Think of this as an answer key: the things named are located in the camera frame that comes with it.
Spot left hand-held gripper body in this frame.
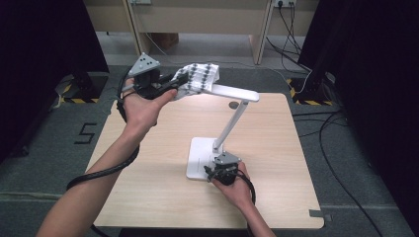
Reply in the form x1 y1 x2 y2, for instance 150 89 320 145
127 51 176 101

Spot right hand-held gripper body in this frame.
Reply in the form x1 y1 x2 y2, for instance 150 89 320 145
204 150 242 187

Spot white desk lamp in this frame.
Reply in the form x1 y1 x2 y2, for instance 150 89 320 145
186 82 261 182

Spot person's right hand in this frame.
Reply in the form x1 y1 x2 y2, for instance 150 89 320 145
210 160 255 210

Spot person's left hand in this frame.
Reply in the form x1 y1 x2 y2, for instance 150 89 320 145
122 77 179 136

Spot brown cardboard box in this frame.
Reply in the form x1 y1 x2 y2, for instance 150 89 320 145
153 33 180 50

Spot stand base with striped tape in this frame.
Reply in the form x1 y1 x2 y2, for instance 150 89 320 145
53 71 110 105
286 72 336 108

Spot grey tape piece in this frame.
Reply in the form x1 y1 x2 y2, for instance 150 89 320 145
308 208 333 222

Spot black curtain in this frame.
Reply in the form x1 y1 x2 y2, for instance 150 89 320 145
0 0 110 163
297 0 419 228

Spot thick black gripper cable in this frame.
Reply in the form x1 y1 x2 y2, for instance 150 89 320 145
65 70 141 193

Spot long black floor cable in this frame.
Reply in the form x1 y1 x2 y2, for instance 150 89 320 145
317 111 383 237

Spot black plugged cable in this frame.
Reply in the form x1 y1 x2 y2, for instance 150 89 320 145
265 2 312 72

